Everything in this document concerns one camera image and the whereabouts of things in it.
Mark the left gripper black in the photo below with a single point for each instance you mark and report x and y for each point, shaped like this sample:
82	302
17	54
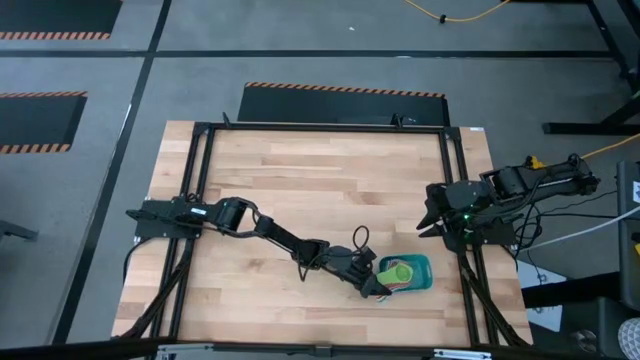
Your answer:
352	262

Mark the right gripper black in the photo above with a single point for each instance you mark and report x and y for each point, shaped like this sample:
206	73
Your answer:
440	200

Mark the green measuring cup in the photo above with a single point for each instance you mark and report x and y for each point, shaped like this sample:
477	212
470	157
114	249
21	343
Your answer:
397	274

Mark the teal plastic basket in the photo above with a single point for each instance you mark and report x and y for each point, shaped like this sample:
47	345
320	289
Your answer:
422	265

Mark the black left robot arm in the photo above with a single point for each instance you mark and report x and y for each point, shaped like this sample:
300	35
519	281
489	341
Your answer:
285	240

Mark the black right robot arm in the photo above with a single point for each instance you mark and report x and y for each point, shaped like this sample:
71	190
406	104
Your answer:
540	182

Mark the white paper sheet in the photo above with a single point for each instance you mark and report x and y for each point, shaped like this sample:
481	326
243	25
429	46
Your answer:
552	277

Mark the black hazard-striped floor mat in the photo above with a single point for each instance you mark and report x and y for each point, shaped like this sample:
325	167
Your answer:
340	107
35	120
55	15

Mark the black cabinet with sticker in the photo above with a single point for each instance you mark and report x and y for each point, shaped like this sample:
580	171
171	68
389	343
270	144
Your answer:
627	240

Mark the white mesh bin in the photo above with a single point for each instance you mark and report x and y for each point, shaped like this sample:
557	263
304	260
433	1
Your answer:
631	340

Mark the dark grey stand foot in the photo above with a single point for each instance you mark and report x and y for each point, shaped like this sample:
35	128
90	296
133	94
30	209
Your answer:
15	230

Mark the black aluminium table frame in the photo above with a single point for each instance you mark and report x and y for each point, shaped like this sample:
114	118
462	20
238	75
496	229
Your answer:
325	128

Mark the black desk leg frame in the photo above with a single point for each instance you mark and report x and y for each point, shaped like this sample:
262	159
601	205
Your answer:
575	128

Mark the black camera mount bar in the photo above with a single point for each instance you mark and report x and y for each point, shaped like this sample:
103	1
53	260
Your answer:
125	346

